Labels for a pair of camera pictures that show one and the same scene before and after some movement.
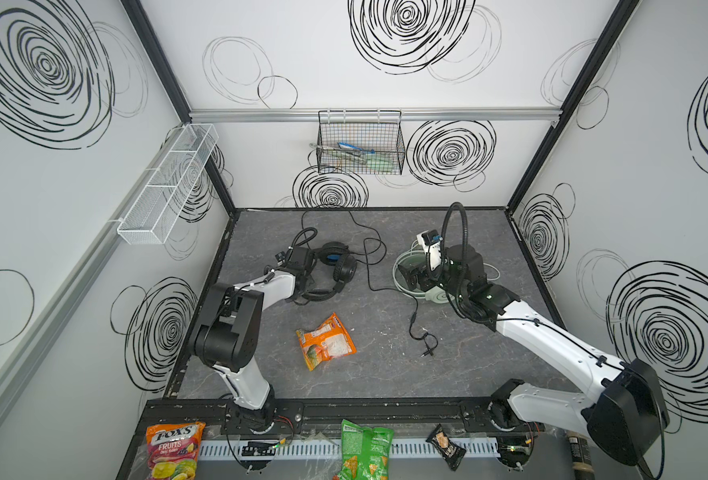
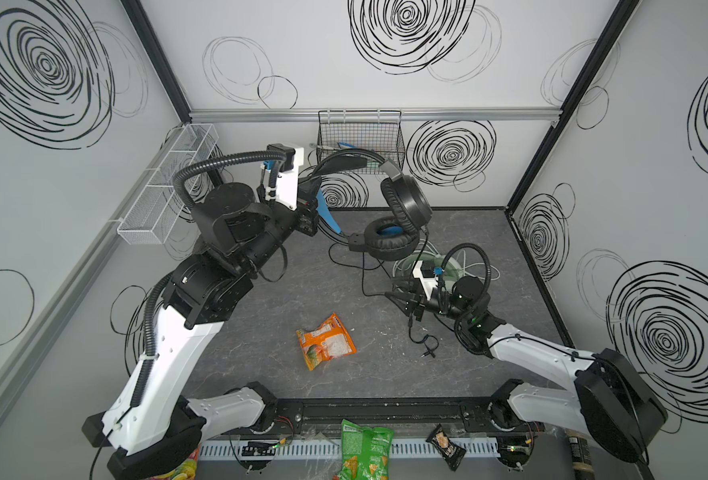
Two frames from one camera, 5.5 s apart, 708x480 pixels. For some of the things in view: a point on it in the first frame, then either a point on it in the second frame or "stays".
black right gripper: [417, 276] to [417, 299]
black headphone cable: [393, 290] to [433, 351]
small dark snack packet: [452, 452] stays
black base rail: [407, 417] stays
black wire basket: [360, 142] stays
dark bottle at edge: [581, 456] stays
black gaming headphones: [344, 269] to [405, 207]
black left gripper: [305, 279] to [306, 215]
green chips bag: [365, 452] stays
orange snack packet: [329, 340] stays
